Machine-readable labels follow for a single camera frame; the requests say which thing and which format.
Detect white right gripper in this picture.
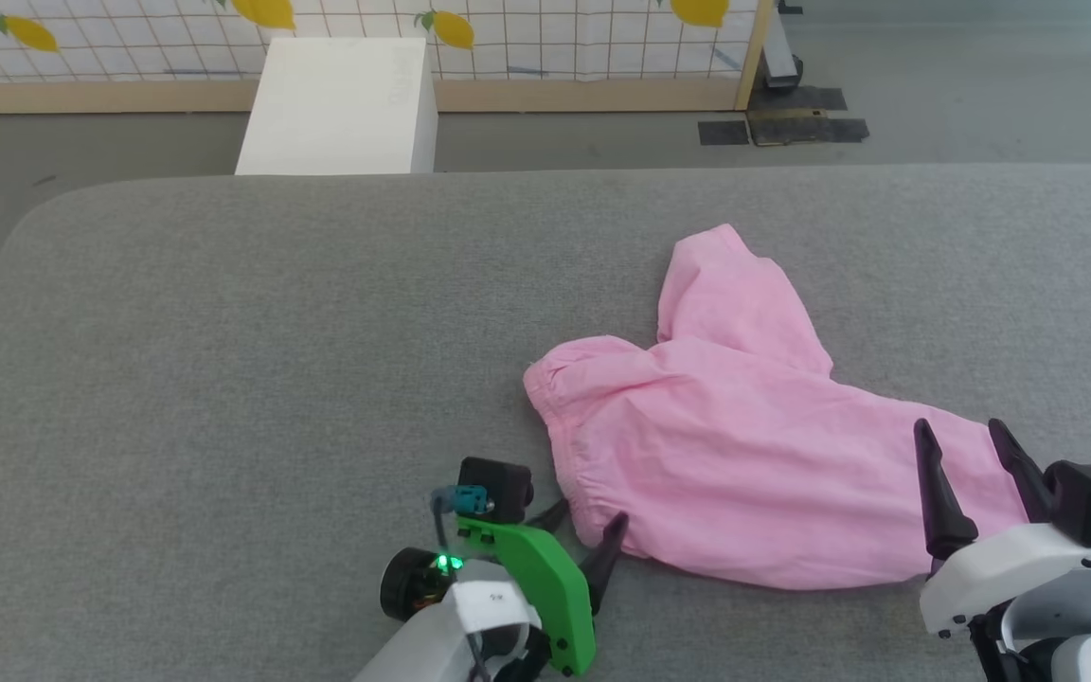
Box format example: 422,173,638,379
914,418,1091,638

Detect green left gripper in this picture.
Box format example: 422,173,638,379
456,499,630,677

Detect dark grey floor tape patch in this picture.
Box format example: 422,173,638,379
760,85,848,113

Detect grey metal stand leg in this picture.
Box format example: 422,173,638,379
760,0,805,92

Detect pink cotton shorts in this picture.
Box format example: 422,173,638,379
523,224,1029,592

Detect large black floor tape patch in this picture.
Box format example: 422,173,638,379
747,108,870,148

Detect wooden frame lemon print partition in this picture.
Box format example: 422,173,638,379
0,0,776,116

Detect white rectangular box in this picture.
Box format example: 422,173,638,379
235,37,439,176

